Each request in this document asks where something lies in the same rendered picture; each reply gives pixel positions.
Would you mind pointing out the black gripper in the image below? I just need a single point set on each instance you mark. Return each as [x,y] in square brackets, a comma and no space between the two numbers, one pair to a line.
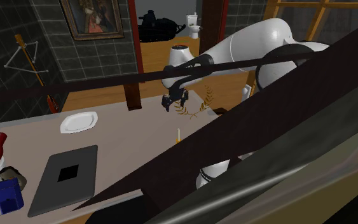
[176,93]

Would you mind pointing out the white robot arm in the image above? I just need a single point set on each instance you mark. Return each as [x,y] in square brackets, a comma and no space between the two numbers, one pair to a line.
[253,40]

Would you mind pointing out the white candle in orange holder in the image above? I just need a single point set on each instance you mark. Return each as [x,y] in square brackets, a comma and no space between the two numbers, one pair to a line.
[178,134]

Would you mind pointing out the golden laurel wreath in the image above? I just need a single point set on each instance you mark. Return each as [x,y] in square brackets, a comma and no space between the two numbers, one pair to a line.
[208,99]

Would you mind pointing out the black tank-shaped object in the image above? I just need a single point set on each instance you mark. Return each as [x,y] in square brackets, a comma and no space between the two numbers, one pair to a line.
[158,29]

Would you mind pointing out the white toilet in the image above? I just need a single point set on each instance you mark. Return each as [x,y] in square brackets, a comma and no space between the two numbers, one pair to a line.
[193,26]

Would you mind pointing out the dark brown wooden pillar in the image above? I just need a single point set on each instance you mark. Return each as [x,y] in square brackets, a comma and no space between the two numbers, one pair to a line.
[211,24]

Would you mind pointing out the dark brown wooden beam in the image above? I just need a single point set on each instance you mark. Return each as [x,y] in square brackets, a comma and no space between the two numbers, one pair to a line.
[259,130]

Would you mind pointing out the white oval plate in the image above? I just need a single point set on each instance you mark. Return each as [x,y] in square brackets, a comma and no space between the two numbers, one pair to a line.
[79,122]

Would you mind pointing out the grey tablet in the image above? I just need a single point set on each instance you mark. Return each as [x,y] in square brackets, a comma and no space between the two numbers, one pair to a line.
[51,189]

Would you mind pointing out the dark grey lumpy object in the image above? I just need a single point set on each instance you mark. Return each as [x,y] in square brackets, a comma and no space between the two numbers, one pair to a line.
[9,172]

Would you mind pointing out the blue and grey box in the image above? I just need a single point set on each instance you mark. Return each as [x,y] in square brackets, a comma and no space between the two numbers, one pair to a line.
[8,197]

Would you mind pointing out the framed wall painting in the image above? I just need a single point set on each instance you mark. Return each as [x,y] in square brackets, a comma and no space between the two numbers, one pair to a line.
[93,17]

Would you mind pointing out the brown pole with white frame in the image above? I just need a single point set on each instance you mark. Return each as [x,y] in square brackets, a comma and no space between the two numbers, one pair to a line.
[33,63]

